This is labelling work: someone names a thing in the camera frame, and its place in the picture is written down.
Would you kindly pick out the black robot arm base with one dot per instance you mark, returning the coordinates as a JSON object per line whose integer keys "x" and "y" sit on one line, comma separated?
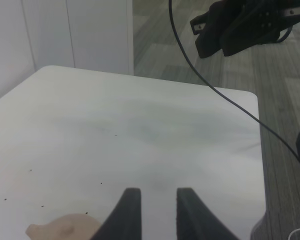
{"x": 235, "y": 25}

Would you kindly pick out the beige teacup with handle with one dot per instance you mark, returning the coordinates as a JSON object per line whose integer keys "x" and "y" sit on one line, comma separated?
{"x": 68, "y": 227}

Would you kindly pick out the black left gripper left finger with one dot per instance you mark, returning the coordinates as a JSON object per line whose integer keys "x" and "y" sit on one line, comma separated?
{"x": 125, "y": 221}

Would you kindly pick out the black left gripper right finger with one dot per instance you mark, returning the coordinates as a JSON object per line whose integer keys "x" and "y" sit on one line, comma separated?
{"x": 194, "y": 221}

